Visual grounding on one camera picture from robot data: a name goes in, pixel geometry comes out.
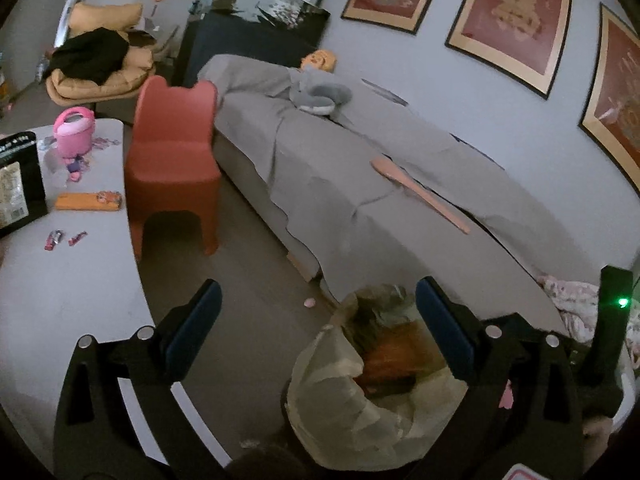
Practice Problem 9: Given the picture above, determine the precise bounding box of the yellow trash bag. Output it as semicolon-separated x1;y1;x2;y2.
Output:
284;284;468;471

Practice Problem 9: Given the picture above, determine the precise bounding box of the pink floral blanket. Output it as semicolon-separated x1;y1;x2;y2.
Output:
537;275;639;370

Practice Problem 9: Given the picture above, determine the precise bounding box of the white low table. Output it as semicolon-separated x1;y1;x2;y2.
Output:
1;119;231;472

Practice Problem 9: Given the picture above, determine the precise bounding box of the orange pencil case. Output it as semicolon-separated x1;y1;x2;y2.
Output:
54;191;122;211

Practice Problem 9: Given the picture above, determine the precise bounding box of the grey covered sofa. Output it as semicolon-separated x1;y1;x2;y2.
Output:
198;54;599;330

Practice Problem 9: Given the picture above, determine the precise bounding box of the red plastic kids chair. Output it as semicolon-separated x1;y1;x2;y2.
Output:
125;75;221;259

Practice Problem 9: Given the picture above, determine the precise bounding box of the long pink shoehorn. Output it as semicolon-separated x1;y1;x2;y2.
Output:
370;156;471;234

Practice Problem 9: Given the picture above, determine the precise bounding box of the black framed tablet box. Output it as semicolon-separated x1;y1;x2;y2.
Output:
0;131;48;238

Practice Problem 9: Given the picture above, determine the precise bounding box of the pink toy bucket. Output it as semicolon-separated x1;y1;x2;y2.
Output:
53;106;96;158

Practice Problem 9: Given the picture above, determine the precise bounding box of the right framed red picture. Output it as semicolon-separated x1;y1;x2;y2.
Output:
580;4;640;188

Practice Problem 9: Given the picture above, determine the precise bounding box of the yellow beanbag lounger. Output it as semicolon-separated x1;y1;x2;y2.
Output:
43;2;155;106

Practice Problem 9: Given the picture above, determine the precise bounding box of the grey shark plush toy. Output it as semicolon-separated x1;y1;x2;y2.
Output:
288;68;352;117

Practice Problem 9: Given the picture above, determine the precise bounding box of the black jacket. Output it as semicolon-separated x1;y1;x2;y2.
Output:
43;27;130;86

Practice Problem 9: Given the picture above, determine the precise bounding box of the yellow face cushion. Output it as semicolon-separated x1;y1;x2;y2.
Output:
300;49;336;73

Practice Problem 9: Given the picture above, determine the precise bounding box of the middle framed red picture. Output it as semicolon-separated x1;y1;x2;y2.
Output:
446;0;572;99

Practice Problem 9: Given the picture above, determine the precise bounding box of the dark fish tank cabinet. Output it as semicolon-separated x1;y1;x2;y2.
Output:
171;10;331;88

